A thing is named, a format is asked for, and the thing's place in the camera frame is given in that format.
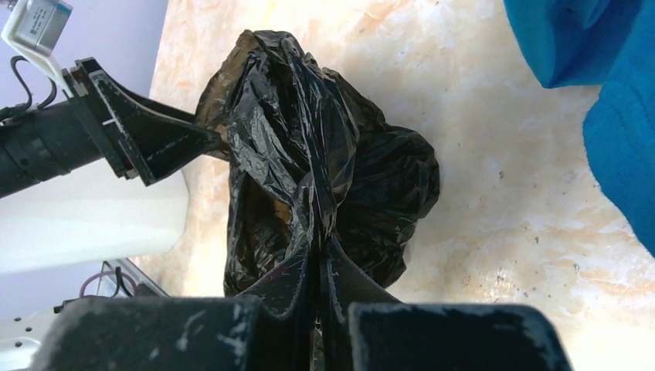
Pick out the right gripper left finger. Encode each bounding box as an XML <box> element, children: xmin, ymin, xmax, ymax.
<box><xmin>243</xmin><ymin>243</ymin><xmax>313</xmax><ymax>370</ymax></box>

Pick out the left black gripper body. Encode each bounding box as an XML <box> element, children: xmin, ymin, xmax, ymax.
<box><xmin>63</xmin><ymin>57</ymin><xmax>154</xmax><ymax>186</ymax></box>

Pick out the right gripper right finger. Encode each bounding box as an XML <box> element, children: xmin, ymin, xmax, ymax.
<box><xmin>320</xmin><ymin>237</ymin><xmax>399</xmax><ymax>370</ymax></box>

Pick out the black plastic trash bag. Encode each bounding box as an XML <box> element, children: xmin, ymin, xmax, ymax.
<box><xmin>196</xmin><ymin>30</ymin><xmax>439</xmax><ymax>296</ymax></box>

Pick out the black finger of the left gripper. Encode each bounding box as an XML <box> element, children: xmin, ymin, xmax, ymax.
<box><xmin>97</xmin><ymin>71</ymin><xmax>223</xmax><ymax>186</ymax></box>

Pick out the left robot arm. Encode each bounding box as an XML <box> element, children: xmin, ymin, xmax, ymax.
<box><xmin>1</xmin><ymin>58</ymin><xmax>227</xmax><ymax>197</ymax></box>

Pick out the blue t-shirt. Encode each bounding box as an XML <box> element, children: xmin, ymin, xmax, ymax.
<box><xmin>504</xmin><ymin>0</ymin><xmax>654</xmax><ymax>251</ymax></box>

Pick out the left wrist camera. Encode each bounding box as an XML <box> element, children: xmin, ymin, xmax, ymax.
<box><xmin>1</xmin><ymin>0</ymin><xmax>73</xmax><ymax>96</ymax></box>

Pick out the white translucent trash bin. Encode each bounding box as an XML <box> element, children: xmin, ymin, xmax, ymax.
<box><xmin>1</xmin><ymin>161</ymin><xmax>189</xmax><ymax>274</ymax></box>

